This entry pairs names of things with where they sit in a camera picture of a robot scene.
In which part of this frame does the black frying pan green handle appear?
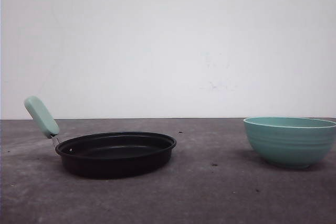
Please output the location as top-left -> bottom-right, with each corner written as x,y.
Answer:
24,96 -> 176,179

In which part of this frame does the teal ceramic bowl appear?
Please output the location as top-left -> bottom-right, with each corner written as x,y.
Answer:
244,117 -> 335,169

